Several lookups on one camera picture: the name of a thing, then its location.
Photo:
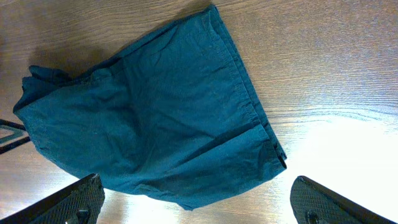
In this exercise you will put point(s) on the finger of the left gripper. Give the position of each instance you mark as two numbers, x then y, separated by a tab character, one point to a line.
14	136

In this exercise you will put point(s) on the navy blue shorts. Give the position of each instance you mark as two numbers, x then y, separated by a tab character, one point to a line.
173	116

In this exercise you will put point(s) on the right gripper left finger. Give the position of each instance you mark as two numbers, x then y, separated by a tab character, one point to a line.
79	203

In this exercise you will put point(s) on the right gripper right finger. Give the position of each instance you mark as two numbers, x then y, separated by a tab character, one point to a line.
313	203

